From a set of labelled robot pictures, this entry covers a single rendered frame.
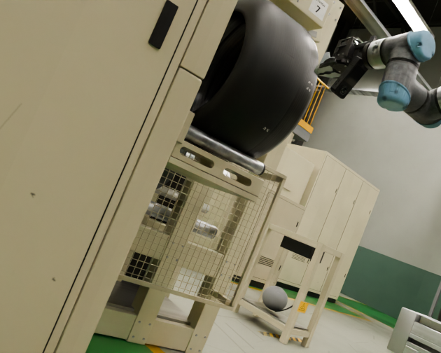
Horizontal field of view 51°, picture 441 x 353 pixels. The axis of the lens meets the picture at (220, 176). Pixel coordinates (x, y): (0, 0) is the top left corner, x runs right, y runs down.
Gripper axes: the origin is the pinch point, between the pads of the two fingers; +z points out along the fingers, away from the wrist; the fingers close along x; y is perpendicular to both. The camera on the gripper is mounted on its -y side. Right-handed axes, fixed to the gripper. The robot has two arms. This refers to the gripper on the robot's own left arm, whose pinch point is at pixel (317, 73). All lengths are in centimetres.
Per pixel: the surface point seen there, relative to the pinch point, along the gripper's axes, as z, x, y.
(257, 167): 22.9, -7.2, -27.9
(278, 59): 8.0, 9.5, 0.7
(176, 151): 21.6, 24.0, -35.6
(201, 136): 22.9, 17.1, -27.4
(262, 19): 14.0, 16.1, 12.4
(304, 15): 49, -25, 49
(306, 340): 161, -209, -97
